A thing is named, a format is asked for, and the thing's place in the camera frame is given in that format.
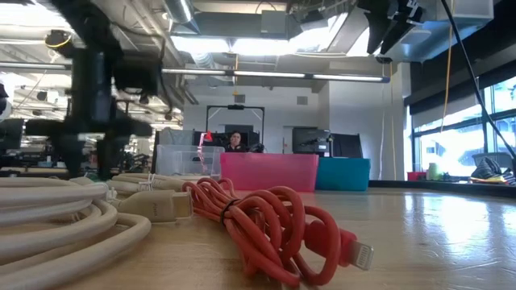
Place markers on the black panel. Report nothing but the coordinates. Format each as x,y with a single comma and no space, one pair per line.
346,145

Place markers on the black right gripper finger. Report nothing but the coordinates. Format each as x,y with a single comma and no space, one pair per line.
403,24
375,24

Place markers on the grey chair backrest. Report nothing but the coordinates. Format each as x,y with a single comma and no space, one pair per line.
502,158

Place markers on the small red object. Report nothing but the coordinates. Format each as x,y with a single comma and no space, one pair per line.
208,137

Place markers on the person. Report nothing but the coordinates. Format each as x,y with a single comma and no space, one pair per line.
235,141

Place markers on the black monitor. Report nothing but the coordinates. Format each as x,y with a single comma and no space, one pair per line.
310,139

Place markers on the long ceiling light bar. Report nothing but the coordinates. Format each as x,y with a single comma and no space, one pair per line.
266,74

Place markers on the black desk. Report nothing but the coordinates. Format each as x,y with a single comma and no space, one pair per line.
443,187

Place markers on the folded clothes pile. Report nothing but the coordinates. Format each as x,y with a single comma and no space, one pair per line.
489,169

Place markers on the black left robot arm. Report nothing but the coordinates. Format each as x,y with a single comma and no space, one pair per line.
92,24

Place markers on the red box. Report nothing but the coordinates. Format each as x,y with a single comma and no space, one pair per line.
416,176

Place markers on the pink plastic bin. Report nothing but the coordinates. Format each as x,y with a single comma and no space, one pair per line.
270,171

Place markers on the green cup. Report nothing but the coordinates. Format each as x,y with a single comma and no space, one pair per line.
434,172

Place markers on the teal plastic bin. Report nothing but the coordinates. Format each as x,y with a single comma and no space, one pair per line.
342,173

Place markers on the silver ventilation duct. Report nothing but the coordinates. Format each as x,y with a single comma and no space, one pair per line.
181,12

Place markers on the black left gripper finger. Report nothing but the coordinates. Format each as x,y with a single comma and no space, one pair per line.
109,155
72,153

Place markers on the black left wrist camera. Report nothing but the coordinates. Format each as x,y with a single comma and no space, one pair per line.
137,78

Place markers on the clear plastic bin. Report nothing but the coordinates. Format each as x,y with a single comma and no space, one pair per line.
177,161

